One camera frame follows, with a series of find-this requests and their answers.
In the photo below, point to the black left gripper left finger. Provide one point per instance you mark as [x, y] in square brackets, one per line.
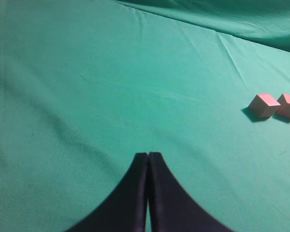
[124, 210]

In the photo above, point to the pink wooden cube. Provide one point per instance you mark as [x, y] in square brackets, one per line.
[264, 105]
[284, 109]

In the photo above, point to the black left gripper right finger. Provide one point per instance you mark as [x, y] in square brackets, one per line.
[171, 207]

